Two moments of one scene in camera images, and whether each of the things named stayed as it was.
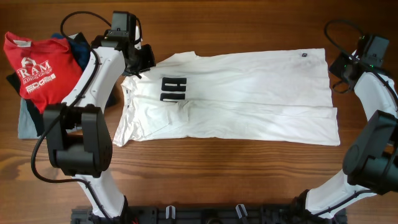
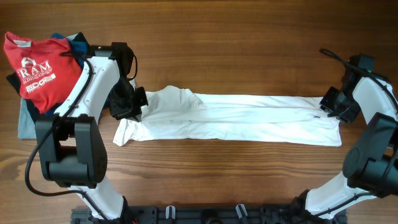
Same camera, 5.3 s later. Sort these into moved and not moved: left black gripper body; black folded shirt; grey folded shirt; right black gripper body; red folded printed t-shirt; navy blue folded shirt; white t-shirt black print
Moved: right black gripper body; left black gripper body; white t-shirt black print
Not moved: black folded shirt; red folded printed t-shirt; navy blue folded shirt; grey folded shirt
